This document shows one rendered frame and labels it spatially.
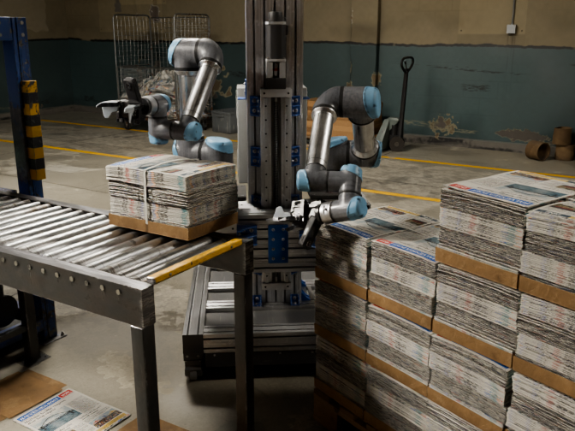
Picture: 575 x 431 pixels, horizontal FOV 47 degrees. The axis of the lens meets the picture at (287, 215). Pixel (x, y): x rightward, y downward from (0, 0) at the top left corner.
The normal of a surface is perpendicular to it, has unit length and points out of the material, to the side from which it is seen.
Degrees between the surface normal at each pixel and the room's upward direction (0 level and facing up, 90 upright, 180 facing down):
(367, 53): 90
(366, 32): 90
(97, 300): 90
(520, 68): 90
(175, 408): 0
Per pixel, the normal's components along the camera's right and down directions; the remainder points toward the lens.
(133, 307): -0.53, 0.23
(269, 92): 0.07, 0.27
